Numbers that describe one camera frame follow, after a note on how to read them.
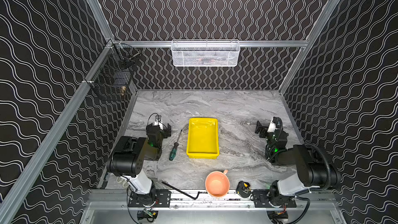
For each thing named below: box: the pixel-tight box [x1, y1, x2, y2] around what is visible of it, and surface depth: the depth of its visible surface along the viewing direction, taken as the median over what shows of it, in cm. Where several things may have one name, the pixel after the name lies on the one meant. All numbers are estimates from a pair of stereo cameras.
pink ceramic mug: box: [205, 169, 231, 198], surface depth 78 cm
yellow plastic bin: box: [186, 117, 220, 160], surface depth 94 cm
